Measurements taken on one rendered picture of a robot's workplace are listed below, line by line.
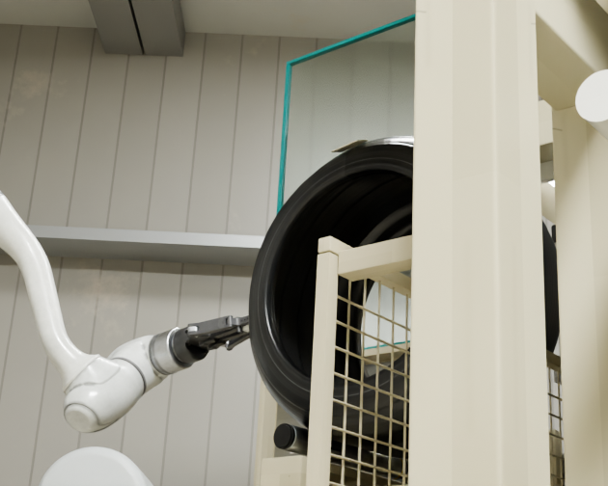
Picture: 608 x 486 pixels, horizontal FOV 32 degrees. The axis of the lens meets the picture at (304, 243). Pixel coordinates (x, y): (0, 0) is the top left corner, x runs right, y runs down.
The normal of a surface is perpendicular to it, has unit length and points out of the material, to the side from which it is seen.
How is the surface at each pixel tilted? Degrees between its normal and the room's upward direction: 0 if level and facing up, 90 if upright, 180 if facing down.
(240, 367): 90
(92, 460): 90
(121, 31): 180
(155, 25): 180
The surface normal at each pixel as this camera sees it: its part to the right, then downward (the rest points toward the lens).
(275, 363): -0.73, -0.17
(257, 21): -0.05, 0.93
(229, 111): 0.00, -0.37
